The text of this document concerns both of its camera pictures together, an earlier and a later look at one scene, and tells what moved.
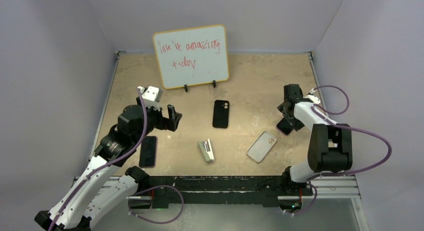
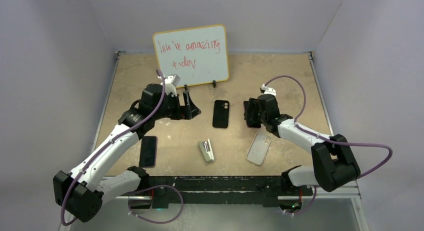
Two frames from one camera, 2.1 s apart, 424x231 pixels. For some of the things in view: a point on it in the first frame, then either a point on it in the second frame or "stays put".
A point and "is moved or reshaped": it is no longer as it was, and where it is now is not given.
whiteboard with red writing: [192, 56] stays put
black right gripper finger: [297, 123] → [251, 114]
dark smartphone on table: [148, 152] stays put
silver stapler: [206, 147] stays put
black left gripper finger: [174, 117] → [190, 110]
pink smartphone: [284, 126] is moved or reshaped
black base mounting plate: [162, 189] stays put
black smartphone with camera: [221, 114] stays put
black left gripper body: [155, 119] → [172, 108]
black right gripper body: [282, 108] → [263, 117]
